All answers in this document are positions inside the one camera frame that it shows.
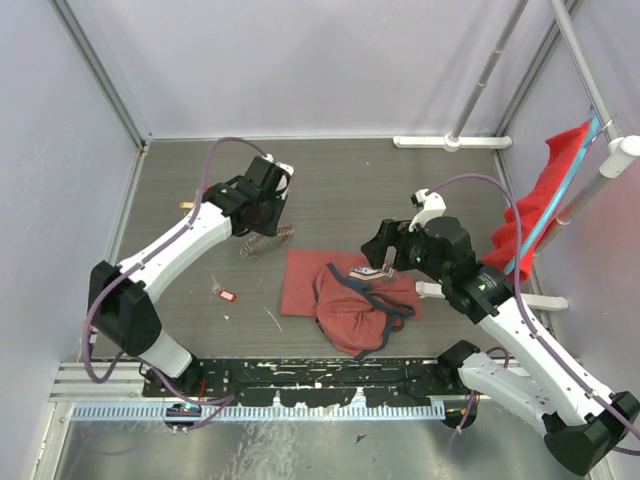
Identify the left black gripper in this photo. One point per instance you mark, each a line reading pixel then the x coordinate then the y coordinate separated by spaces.
pixel 270 229

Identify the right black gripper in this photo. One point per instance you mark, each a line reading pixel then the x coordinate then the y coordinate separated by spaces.
pixel 391 232

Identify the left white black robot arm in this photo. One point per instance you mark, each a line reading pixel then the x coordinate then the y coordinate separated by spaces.
pixel 122 297

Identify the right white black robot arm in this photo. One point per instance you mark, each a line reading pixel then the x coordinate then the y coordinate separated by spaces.
pixel 579 418

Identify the key with red tag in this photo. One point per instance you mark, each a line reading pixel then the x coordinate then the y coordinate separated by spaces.
pixel 222 292

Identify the dark red shirt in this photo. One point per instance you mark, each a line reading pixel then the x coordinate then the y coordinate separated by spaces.
pixel 356 306

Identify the teal clothes hanger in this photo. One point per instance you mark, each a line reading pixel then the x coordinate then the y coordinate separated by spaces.
pixel 567 151

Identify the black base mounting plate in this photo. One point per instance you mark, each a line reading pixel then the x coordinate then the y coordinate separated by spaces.
pixel 323 382

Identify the red cloth on hanger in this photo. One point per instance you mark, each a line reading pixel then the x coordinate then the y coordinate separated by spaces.
pixel 515 242

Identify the white grey clothes rack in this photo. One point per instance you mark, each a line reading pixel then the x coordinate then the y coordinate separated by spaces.
pixel 622 150

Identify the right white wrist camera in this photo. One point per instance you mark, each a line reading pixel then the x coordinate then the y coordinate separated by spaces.
pixel 428 205

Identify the slotted cable duct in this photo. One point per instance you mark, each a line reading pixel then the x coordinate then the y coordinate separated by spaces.
pixel 150 411

